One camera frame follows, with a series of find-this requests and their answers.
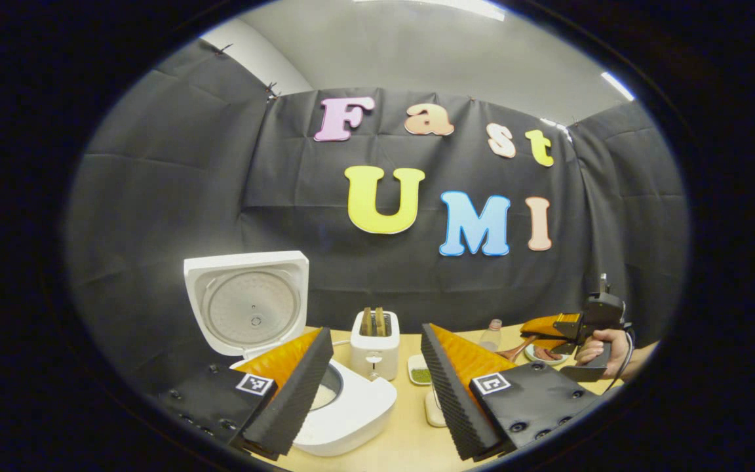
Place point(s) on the white toaster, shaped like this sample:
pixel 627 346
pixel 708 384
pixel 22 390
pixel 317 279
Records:
pixel 375 354

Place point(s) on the ceiling light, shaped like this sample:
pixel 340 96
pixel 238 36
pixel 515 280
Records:
pixel 617 85
pixel 430 6

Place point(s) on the clear rice container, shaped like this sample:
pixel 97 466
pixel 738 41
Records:
pixel 434 410

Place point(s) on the pale green plate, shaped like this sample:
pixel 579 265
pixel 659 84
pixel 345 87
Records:
pixel 538 360

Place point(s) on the brown wooden spoon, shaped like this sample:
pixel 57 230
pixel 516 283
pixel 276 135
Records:
pixel 515 351

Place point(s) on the small clear bottle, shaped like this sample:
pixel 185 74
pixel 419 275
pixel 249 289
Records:
pixel 490 337

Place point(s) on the black backdrop cloth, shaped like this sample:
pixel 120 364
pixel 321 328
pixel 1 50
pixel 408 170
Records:
pixel 154 164

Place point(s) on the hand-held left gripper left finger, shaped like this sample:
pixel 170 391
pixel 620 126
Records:
pixel 295 406

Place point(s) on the white rice cooker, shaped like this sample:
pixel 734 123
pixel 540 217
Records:
pixel 253 308

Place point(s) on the brown bread slice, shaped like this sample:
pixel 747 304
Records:
pixel 367 321
pixel 381 321

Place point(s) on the red meat slices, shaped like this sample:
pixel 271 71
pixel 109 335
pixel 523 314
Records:
pixel 546 354

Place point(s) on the white divided grain dish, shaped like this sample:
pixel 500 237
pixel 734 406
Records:
pixel 420 375

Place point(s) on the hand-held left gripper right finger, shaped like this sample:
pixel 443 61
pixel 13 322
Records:
pixel 456 406

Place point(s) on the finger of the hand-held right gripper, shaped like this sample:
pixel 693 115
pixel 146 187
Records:
pixel 548 326
pixel 554 344

